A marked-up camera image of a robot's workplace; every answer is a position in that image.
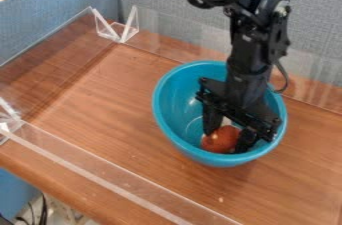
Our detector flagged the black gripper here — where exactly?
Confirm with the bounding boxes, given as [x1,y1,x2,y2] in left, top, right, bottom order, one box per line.
[197,65,284,154]

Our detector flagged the toy mushroom brown cap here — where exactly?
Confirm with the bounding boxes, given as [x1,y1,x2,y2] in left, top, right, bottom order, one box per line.
[201,125,241,154]

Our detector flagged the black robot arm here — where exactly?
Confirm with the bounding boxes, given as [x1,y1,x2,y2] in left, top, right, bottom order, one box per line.
[188,0,292,153]

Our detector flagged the blue plastic bowl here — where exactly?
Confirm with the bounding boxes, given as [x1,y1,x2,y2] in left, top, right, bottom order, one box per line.
[153,61,289,168]

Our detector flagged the clear acrylic back barrier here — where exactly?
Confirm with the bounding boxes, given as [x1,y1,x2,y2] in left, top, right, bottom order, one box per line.
[91,6,342,115]

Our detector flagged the clear acrylic barrier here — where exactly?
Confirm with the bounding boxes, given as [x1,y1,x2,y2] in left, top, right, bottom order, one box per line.
[91,6,342,115]
[0,6,97,67]
[0,97,242,225]

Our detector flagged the clear acrylic left barrier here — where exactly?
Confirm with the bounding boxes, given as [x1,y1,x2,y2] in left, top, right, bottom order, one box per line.
[0,6,97,67]

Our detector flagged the clear acrylic front barrier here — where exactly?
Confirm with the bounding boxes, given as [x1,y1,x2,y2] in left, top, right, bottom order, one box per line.
[0,97,242,225]

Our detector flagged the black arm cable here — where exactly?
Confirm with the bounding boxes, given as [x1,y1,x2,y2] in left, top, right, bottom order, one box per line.
[272,58,292,95]

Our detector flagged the black floor cables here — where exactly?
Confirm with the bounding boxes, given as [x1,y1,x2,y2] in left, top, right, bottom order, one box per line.
[0,192,50,225]

